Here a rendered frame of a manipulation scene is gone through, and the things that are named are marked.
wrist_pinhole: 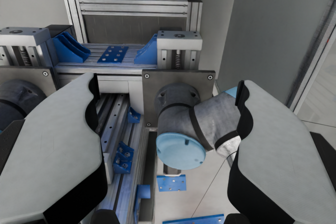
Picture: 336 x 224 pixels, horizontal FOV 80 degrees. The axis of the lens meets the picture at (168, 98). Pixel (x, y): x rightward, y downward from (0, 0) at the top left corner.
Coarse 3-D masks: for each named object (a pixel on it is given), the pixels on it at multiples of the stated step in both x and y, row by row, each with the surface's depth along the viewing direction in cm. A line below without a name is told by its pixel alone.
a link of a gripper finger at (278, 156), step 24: (240, 96) 11; (264, 96) 10; (240, 120) 9; (264, 120) 8; (288, 120) 8; (240, 144) 7; (264, 144) 7; (288, 144) 7; (312, 144) 7; (240, 168) 6; (264, 168) 6; (288, 168) 6; (312, 168) 6; (240, 192) 6; (264, 192) 5; (288, 192) 5; (312, 192) 5; (264, 216) 6; (288, 216) 5; (312, 216) 5
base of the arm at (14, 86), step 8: (8, 80) 61; (16, 80) 61; (24, 80) 62; (0, 88) 59; (8, 88) 58; (16, 88) 59; (24, 88) 60; (32, 88) 61; (0, 96) 56; (8, 96) 57; (16, 96) 58; (24, 96) 60; (32, 96) 61; (40, 96) 63; (8, 104) 55; (16, 104) 56; (24, 104) 58; (32, 104) 60; (24, 112) 58
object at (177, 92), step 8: (160, 88) 63; (168, 88) 60; (176, 88) 60; (184, 88) 60; (192, 88) 62; (160, 96) 62; (168, 96) 58; (176, 96) 58; (184, 96) 58; (192, 96) 62; (160, 104) 59; (168, 104) 56; (176, 104) 55; (184, 104) 56; (192, 104) 58; (160, 112) 57
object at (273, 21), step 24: (240, 0) 126; (264, 0) 95; (288, 0) 76; (312, 0) 64; (240, 24) 124; (264, 24) 94; (288, 24) 76; (312, 24) 63; (240, 48) 122; (264, 48) 93; (288, 48) 75; (240, 72) 121; (264, 72) 92; (288, 72) 74
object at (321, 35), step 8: (328, 8) 57; (328, 16) 57; (320, 24) 59; (328, 24) 56; (320, 32) 60; (328, 32) 57; (312, 40) 62; (320, 40) 59; (312, 48) 63; (320, 48) 60; (304, 56) 65; (312, 56) 62; (304, 64) 65; (312, 64) 63; (304, 72) 65; (216, 80) 177; (296, 80) 69; (304, 80) 66; (216, 88) 171; (296, 88) 69; (288, 96) 73; (296, 96) 69; (288, 104) 73
